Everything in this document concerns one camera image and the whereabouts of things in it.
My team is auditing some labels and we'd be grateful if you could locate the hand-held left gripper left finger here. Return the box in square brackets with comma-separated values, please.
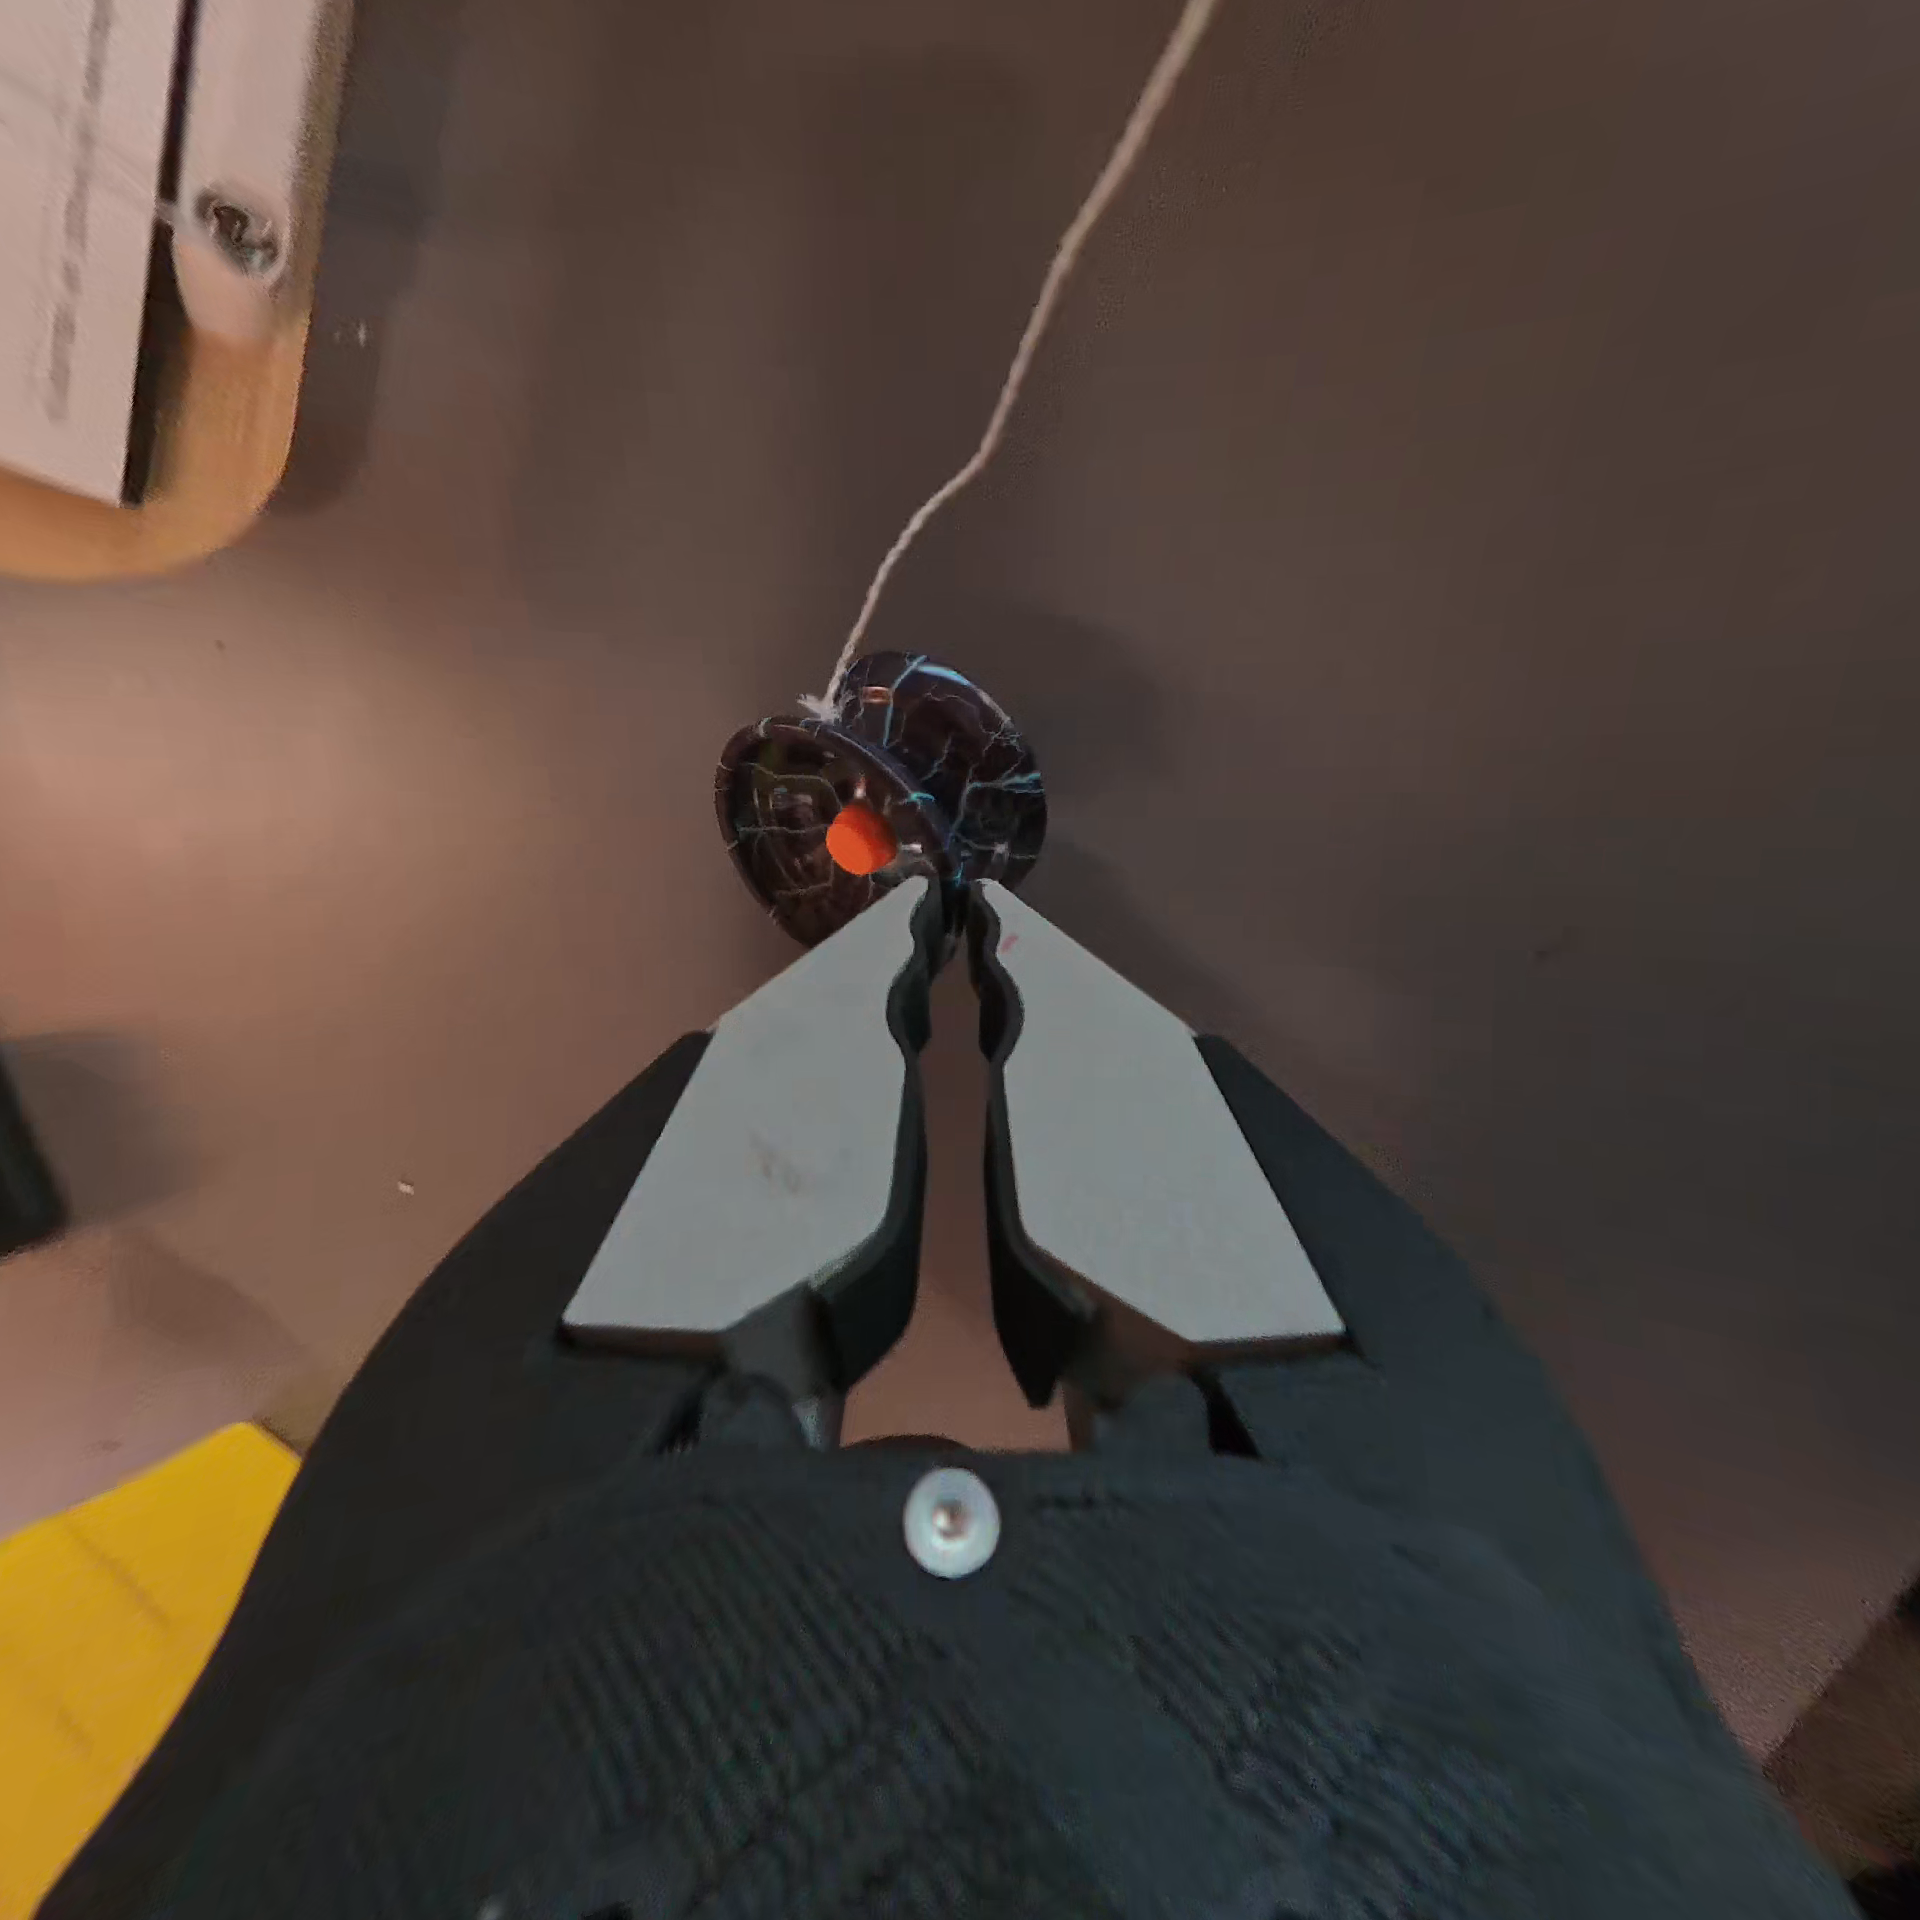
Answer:
[561, 875, 934, 1446]

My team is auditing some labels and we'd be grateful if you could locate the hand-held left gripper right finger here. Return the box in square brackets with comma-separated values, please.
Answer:
[964, 878, 1347, 1411]

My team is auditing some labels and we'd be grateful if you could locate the wooden board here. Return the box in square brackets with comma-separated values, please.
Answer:
[0, 0, 356, 582]

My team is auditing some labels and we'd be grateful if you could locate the white bracket with screw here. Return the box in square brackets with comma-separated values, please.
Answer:
[155, 0, 324, 339]

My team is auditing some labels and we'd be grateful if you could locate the white yoyo string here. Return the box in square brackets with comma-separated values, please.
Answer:
[802, 0, 1220, 718]

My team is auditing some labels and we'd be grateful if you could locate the white paper label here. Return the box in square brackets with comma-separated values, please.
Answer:
[0, 0, 187, 508]

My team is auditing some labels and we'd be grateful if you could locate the yellow box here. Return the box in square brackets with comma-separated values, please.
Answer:
[0, 1422, 304, 1920]

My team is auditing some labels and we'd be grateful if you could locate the black crackle-pattern yoyo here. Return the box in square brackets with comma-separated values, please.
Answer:
[715, 648, 1046, 948]

